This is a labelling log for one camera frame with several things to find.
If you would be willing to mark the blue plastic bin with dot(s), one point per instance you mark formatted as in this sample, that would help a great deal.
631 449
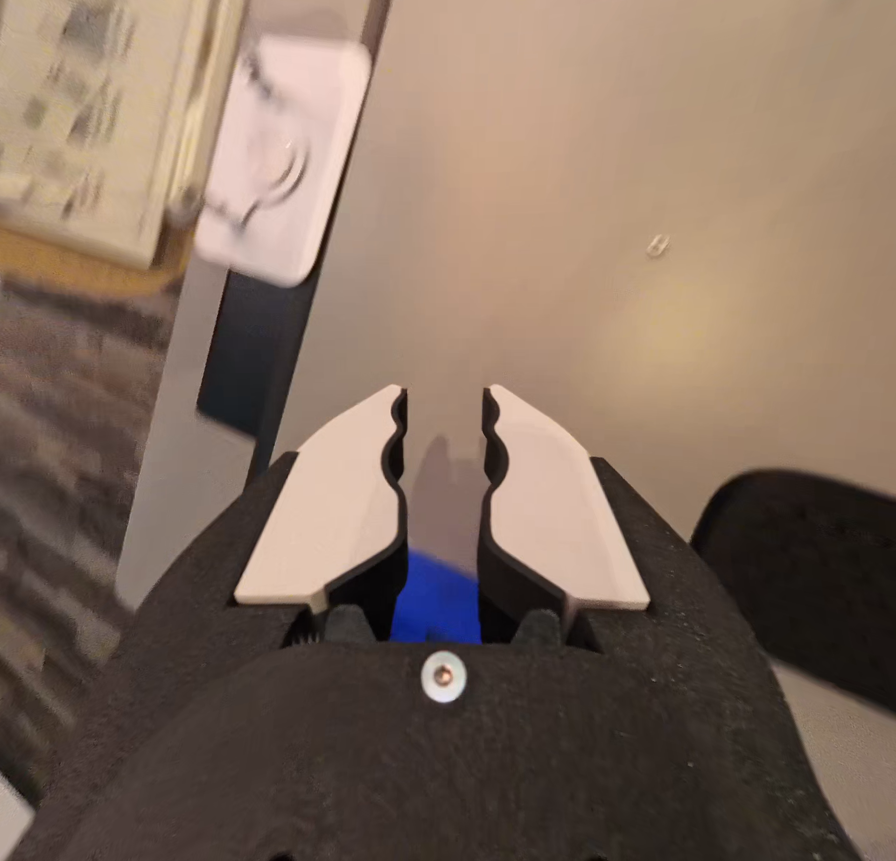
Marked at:
434 595

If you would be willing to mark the black mesh wrist rest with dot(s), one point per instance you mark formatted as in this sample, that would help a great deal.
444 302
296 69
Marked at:
805 581

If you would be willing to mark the silver nut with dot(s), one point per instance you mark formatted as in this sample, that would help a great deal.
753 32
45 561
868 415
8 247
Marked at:
659 245

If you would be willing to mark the white instruction sheet stand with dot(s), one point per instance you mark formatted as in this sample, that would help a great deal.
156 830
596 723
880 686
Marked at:
84 104

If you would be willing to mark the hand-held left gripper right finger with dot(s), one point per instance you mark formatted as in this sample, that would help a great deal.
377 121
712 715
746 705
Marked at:
560 518

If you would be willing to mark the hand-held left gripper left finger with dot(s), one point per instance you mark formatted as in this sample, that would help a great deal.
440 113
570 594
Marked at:
329 511

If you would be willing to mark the wooden board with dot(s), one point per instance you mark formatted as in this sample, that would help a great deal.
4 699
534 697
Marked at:
70 266

